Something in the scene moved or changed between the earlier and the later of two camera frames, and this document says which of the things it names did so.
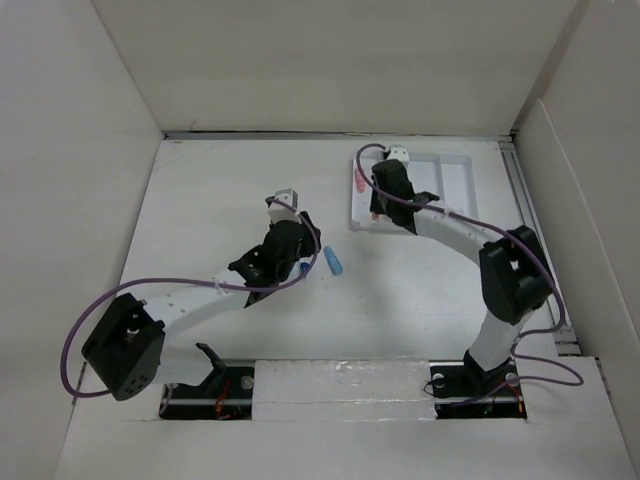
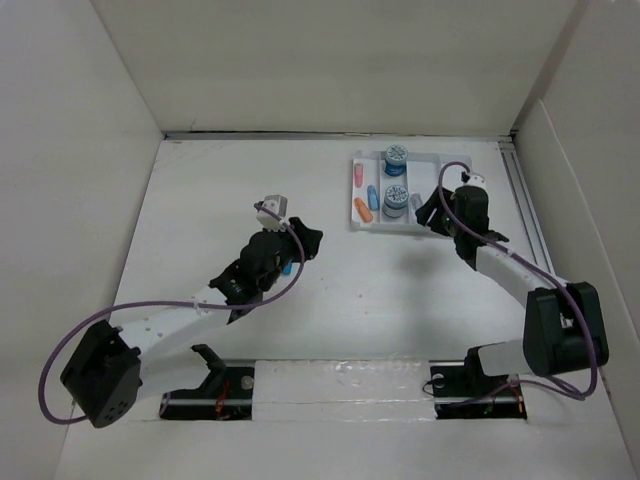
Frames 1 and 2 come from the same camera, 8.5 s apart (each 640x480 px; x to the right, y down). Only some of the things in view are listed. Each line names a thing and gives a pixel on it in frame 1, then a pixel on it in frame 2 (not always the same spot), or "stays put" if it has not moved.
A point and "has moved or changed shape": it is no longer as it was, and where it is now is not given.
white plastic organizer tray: x=447 y=175 stays put
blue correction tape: x=332 y=260 has moved or changed shape
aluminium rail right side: x=566 y=340 stays put
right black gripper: x=375 y=205 -> x=424 y=212
